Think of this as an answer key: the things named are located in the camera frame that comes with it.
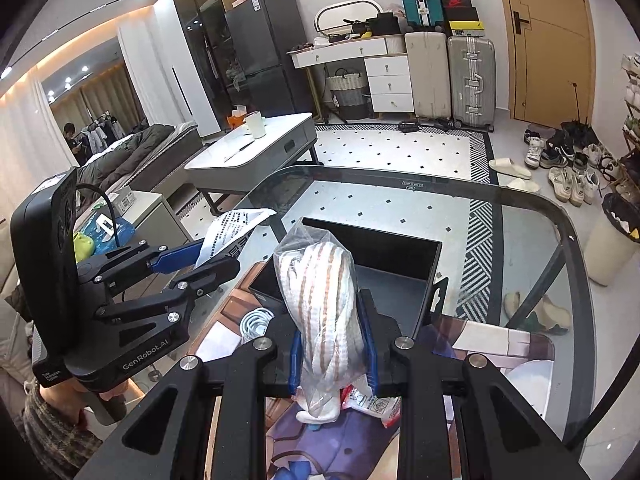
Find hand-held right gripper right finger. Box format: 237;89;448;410
357;289;592;480

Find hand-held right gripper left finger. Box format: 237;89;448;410
75;332;306;480

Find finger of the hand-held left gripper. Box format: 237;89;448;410
92;239;206;287
96;257;242;325

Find white socks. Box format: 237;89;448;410
195;207;277;269

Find red white packet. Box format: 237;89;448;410
340;385;402;429

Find black box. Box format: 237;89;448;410
248;217;449;341

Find person's left forearm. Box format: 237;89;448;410
19;382;107;480

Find person's left hand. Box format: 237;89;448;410
98;383;134;406

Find grey low cabinet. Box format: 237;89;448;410
75;187;194;262

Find blue plastic bag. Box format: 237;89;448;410
80;217;136;257

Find printed desk mat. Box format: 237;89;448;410
190;260;557;480

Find bed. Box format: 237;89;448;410
80;122;202;197

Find dark duvet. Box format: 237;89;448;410
82;124;176;187

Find pen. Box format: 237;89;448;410
224;140;256;163

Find white sheer curtain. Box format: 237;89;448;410
0;69;68;207

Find white grey coffee table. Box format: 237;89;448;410
184;112;323;216

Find rack of hanging clothes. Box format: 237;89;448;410
82;114;134;149

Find white cup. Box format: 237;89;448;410
243;111;266;140

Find beige green house slipper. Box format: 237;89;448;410
530;295;574;336
502;291;539;322

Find brown curtain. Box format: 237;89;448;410
80;64;147;131

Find black white patterned rug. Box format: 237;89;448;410
177;122;503;322

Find glass door cabinet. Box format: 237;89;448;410
152;0;236;138

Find woven basket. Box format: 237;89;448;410
325;69;371;121

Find dark grey fridge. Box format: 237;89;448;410
225;0;317;121

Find white vanity desk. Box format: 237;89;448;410
291;37;416;122

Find white trash bin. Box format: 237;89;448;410
582;192;640;287

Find pile of shoes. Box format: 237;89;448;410
522;120;619;208

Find beige suitcase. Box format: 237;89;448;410
404;31;451;120

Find oval white mirror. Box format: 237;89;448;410
314;0;385;37

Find silver suitcase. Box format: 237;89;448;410
446;35;497;128

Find black handbag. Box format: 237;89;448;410
365;12;401;36

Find black umbrella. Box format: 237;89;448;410
560;82;601;149

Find wooden shoe rack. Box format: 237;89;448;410
602;52;640;197

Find black yellow shoebox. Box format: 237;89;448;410
447;20;486;38

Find wooden door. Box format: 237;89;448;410
492;0;607;133

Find coiled white cable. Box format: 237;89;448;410
239;307;281;344

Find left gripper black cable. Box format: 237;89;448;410
75;184;122;249

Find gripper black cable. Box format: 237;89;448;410
75;184;122;249
564;238;640;461

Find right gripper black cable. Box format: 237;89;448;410
564;238;640;461

